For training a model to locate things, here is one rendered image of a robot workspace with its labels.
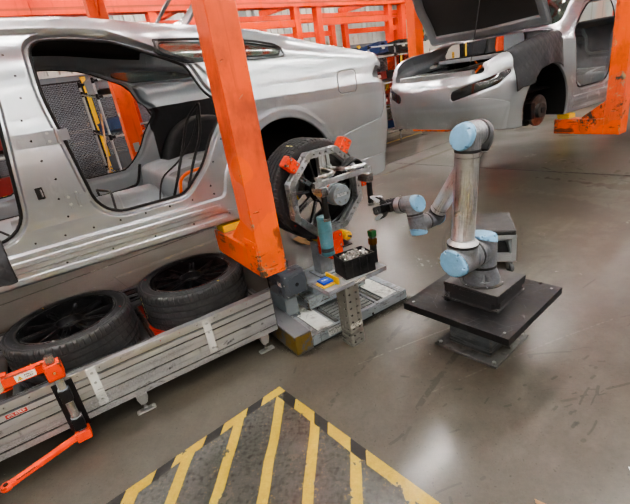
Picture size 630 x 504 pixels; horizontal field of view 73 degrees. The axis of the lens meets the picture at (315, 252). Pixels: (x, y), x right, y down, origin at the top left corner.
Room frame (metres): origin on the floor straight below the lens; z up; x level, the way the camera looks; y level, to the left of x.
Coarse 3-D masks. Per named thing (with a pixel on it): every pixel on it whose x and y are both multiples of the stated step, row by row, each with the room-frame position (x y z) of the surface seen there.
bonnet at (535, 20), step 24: (432, 0) 5.74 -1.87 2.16; (456, 0) 5.51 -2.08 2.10; (480, 0) 5.29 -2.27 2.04; (504, 0) 5.08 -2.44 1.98; (528, 0) 4.88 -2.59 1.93; (432, 24) 5.98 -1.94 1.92; (456, 24) 5.72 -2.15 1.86; (480, 24) 5.46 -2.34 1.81; (504, 24) 5.21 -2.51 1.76; (528, 24) 4.99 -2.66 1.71
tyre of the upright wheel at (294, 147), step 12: (288, 144) 2.77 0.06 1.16; (300, 144) 2.66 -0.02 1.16; (312, 144) 2.69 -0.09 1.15; (324, 144) 2.73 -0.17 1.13; (276, 156) 2.72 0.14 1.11; (276, 168) 2.62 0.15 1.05; (276, 180) 2.56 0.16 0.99; (276, 192) 2.54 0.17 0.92; (276, 204) 2.54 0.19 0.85; (288, 216) 2.56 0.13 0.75; (288, 228) 2.58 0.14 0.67; (300, 228) 2.59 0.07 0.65
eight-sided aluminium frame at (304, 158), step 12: (300, 156) 2.60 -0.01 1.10; (312, 156) 2.58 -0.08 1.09; (336, 156) 2.73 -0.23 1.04; (348, 156) 2.72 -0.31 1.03; (300, 168) 2.53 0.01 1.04; (288, 180) 2.53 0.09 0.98; (288, 192) 2.53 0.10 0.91; (360, 192) 2.75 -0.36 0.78; (288, 204) 2.53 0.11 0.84; (348, 204) 2.76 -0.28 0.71; (348, 216) 2.69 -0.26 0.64; (312, 228) 2.54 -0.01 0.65; (336, 228) 2.64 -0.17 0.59
